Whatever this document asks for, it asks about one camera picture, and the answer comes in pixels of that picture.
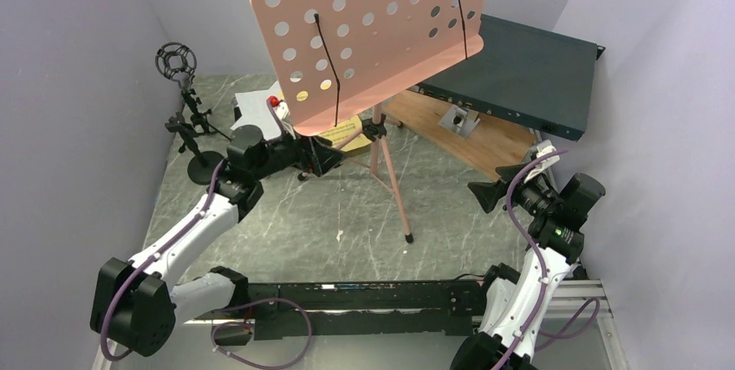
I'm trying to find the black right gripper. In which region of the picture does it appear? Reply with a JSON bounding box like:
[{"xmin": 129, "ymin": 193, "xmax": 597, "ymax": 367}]
[{"xmin": 468, "ymin": 160, "xmax": 560, "ymax": 216}]

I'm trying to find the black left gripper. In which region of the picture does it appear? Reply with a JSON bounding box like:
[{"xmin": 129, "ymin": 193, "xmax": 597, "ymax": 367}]
[{"xmin": 251, "ymin": 120, "xmax": 347, "ymax": 181}]

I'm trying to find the yellow sheet music page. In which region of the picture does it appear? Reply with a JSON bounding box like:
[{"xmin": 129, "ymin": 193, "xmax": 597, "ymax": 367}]
[{"xmin": 319, "ymin": 115, "xmax": 372, "ymax": 156}]

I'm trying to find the grey paper sheet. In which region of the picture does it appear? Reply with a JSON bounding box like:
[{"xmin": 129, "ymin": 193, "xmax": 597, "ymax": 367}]
[{"xmin": 230, "ymin": 81, "xmax": 283, "ymax": 140}]

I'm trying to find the black round-base mic stand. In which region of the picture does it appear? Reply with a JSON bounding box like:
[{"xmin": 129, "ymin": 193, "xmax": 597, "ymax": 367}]
[{"xmin": 165, "ymin": 112, "xmax": 224, "ymax": 185}]

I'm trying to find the pink tripod music stand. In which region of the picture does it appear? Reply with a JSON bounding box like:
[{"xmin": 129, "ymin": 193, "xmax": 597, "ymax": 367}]
[{"xmin": 248, "ymin": 0, "xmax": 495, "ymax": 244}]

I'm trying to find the black tripod mic stand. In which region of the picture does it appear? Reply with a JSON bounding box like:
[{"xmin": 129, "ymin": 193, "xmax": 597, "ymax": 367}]
[{"xmin": 155, "ymin": 42, "xmax": 231, "ymax": 140}]

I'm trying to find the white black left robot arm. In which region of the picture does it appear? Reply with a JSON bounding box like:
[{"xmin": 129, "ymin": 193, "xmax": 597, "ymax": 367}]
[{"xmin": 90, "ymin": 125, "xmax": 347, "ymax": 361}]

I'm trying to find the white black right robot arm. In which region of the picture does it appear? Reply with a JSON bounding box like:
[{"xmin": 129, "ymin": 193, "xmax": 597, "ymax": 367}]
[{"xmin": 451, "ymin": 151, "xmax": 606, "ymax": 369}]

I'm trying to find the wooden board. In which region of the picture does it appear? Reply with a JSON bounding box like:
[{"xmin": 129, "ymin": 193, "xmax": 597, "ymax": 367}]
[{"xmin": 383, "ymin": 90, "xmax": 537, "ymax": 180}]

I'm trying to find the dark teal rack unit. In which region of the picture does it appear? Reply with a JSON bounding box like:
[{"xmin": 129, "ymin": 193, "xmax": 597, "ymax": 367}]
[{"xmin": 412, "ymin": 15, "xmax": 605, "ymax": 141}]

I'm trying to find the silver metal bracket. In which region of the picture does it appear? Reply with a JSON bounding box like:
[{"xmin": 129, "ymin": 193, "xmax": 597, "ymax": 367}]
[{"xmin": 439, "ymin": 105, "xmax": 480, "ymax": 139}]

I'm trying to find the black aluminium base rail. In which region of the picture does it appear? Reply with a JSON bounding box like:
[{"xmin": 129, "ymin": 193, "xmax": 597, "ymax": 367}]
[{"xmin": 91, "ymin": 278, "xmax": 627, "ymax": 370}]

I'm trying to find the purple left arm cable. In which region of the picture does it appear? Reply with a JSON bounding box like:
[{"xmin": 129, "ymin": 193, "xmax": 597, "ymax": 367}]
[{"xmin": 99, "ymin": 103, "xmax": 314, "ymax": 370}]

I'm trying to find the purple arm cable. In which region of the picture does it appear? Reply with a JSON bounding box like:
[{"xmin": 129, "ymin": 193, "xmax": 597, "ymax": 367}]
[
  {"xmin": 99, "ymin": 103, "xmax": 314, "ymax": 370},
  {"xmin": 488, "ymin": 149, "xmax": 602, "ymax": 370}
]

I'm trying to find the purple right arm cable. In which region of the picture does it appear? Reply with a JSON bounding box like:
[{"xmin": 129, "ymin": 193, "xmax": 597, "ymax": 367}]
[{"xmin": 488, "ymin": 149, "xmax": 602, "ymax": 370}]

